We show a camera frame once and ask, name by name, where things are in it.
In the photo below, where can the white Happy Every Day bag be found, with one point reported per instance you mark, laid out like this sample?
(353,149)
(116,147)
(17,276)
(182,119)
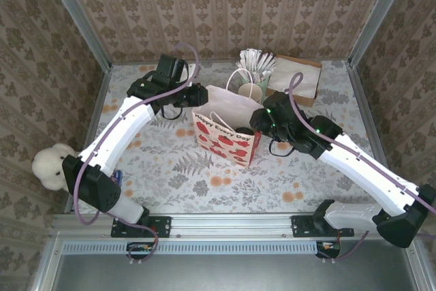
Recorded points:
(221,144)

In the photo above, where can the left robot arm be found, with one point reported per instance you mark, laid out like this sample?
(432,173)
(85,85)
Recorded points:
(116,134)

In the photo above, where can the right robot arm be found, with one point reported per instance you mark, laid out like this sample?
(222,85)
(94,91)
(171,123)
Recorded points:
(368,178)

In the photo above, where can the brown cardboard napkin box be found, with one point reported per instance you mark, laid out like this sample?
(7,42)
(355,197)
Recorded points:
(308,101)

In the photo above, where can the mint green straw holder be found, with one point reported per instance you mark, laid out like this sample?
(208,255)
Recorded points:
(265,83)

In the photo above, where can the white napkin stack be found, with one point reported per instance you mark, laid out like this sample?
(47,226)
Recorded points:
(299,73)

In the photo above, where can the floral table cover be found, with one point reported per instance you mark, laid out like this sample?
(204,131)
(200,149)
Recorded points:
(238,185)

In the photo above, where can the small blue packet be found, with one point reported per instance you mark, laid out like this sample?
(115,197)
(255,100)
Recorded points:
(118,176)

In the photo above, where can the black controller board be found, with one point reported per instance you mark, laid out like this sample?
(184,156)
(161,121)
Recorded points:
(136,253)
(327,253)

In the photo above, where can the white teddy bear plush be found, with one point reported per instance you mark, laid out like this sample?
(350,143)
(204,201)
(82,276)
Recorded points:
(47,168)

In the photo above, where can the grey metal cabinet panel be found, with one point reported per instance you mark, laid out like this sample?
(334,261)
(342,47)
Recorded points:
(231,274)

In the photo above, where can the aluminium side rail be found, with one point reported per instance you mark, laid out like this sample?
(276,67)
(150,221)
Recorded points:
(97,107)
(368,117)

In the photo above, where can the aluminium frame post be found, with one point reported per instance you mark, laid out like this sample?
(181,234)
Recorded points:
(81,22)
(378,15)

